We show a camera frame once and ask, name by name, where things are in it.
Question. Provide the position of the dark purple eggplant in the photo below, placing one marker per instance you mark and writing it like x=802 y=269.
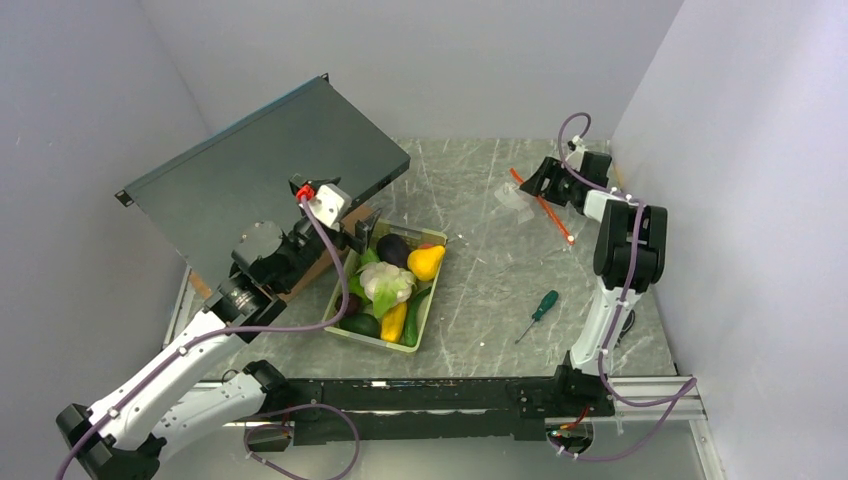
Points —
x=392 y=248

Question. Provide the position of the clear zip bag orange zipper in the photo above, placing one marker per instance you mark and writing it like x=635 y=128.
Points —
x=526 y=207

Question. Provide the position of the dark grey rack server chassis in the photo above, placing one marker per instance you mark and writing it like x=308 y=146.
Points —
x=204 y=199

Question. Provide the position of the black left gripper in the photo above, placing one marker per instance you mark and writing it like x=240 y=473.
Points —
x=364 y=226

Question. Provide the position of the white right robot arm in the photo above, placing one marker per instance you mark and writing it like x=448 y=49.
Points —
x=629 y=257

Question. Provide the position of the green cucumber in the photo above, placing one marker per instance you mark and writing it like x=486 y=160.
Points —
x=410 y=333

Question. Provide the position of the yellow corn cob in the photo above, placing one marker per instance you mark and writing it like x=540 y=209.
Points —
x=393 y=322

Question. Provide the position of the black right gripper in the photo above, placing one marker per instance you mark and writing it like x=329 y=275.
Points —
x=549 y=169

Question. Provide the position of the white cauliflower with leaves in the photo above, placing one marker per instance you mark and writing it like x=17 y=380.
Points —
x=386 y=285

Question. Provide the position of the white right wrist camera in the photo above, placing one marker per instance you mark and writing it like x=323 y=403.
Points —
x=576 y=149

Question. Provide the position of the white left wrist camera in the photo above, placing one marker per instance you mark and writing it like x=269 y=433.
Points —
x=329 y=205

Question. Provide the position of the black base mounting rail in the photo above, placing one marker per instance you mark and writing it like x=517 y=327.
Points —
x=522 y=408

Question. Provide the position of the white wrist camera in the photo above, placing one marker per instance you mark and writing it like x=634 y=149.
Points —
x=576 y=149
x=329 y=205

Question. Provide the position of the green handled screwdriver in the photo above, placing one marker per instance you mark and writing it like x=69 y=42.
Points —
x=545 y=304

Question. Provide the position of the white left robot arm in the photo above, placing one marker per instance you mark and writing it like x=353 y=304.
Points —
x=130 y=432

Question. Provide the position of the dark green avocado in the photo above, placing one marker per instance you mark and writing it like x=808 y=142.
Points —
x=362 y=324

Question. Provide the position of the dark red plum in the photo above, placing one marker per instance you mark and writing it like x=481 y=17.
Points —
x=348 y=305

